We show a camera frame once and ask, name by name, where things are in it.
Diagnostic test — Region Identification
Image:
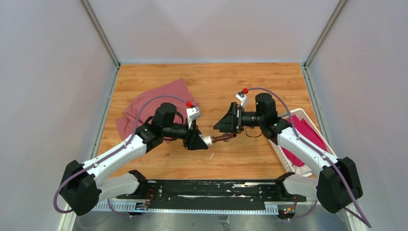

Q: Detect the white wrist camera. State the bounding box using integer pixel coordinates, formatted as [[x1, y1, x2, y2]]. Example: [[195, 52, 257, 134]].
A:
[[186, 106, 202, 129], [235, 91, 248, 109]]

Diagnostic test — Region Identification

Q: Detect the white pipe elbow fitting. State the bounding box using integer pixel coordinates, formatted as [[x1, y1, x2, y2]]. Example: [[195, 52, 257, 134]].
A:
[[202, 136, 213, 147]]

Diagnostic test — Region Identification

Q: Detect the brown metal water faucet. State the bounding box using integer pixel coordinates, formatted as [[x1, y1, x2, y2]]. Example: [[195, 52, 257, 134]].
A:
[[211, 133, 237, 143]]

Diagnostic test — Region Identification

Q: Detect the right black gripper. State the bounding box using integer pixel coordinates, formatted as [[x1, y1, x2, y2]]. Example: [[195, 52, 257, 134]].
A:
[[214, 102, 265, 134]]

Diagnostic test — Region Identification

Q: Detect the dusty pink cloth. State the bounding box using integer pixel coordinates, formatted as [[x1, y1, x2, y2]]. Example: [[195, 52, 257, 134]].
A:
[[115, 78, 199, 140]]

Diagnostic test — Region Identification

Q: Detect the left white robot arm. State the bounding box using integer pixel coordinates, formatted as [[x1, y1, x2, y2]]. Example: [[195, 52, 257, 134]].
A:
[[57, 103, 214, 216]]

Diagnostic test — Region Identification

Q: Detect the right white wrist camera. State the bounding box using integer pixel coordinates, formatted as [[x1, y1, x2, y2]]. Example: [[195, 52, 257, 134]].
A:
[[235, 91, 248, 109]]

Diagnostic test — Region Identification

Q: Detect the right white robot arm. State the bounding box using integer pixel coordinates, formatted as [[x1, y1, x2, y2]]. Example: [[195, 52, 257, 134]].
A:
[[213, 93, 363, 213]]

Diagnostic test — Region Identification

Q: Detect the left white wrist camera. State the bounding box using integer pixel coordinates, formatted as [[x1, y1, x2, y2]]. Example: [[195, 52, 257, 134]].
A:
[[186, 106, 202, 129]]

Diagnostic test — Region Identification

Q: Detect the white plastic basket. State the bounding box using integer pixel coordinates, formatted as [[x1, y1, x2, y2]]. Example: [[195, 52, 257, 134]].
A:
[[270, 108, 336, 177]]

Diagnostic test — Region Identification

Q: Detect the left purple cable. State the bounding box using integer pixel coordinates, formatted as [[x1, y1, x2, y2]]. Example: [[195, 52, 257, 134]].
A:
[[52, 95, 193, 218]]

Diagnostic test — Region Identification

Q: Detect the magenta cloth in basket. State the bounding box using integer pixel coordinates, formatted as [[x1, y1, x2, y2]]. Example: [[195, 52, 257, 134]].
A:
[[281, 115, 328, 167]]

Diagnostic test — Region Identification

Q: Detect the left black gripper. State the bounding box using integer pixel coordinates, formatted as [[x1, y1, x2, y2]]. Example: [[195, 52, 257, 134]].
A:
[[163, 117, 208, 150]]

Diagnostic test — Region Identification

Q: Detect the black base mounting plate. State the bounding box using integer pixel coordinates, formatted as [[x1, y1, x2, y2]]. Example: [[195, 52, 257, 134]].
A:
[[118, 179, 306, 211]]

